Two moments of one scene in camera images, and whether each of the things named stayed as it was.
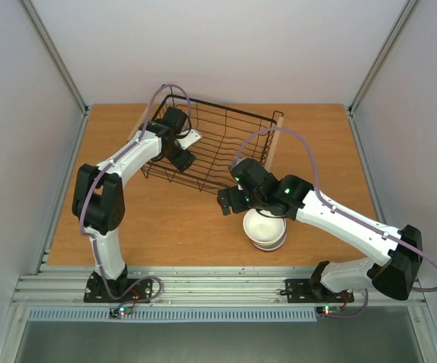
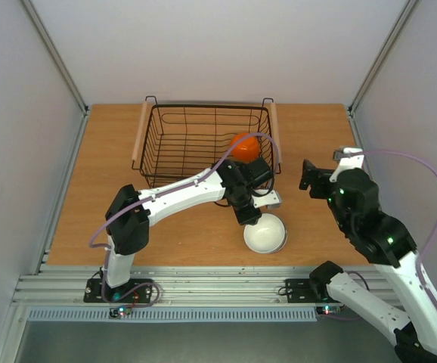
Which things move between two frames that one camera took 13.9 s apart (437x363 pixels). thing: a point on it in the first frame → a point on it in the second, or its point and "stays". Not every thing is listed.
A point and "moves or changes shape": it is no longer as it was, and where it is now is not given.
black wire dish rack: x=227 y=138 moves or changes shape
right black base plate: x=300 y=291 stays
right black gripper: x=225 y=200 → x=314 y=181
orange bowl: x=265 y=230 → x=246 y=150
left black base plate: x=100 y=290 stays
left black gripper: x=183 y=163 → x=246 y=219
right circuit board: x=328 y=311 stays
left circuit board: x=121 y=312 stays
